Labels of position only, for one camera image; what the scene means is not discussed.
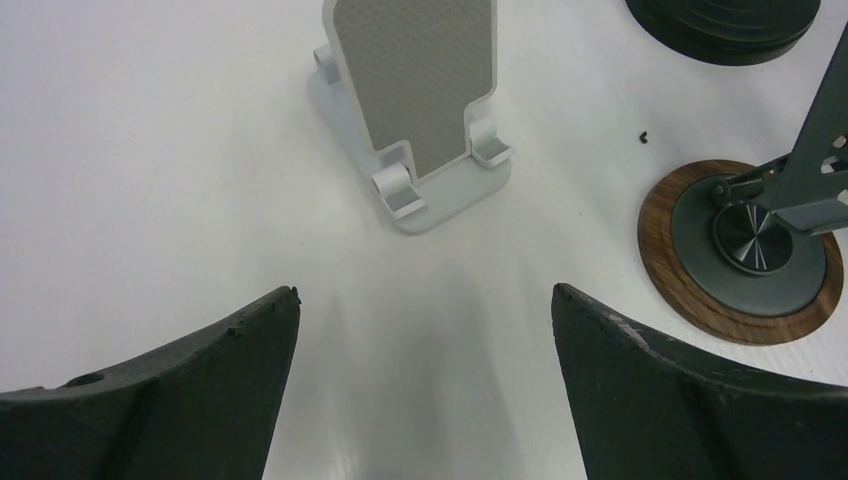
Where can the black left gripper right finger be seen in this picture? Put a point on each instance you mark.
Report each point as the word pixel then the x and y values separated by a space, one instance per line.
pixel 649 406

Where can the wooden base black phone stand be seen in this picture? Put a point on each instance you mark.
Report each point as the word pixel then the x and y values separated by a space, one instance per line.
pixel 748 253

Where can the white folding phone stand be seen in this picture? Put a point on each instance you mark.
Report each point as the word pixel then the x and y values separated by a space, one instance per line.
pixel 404 87

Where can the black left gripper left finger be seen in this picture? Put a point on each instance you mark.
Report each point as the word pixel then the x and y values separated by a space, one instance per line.
pixel 204 406

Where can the black round stand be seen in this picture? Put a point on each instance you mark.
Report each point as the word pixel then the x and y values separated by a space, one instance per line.
pixel 726 32

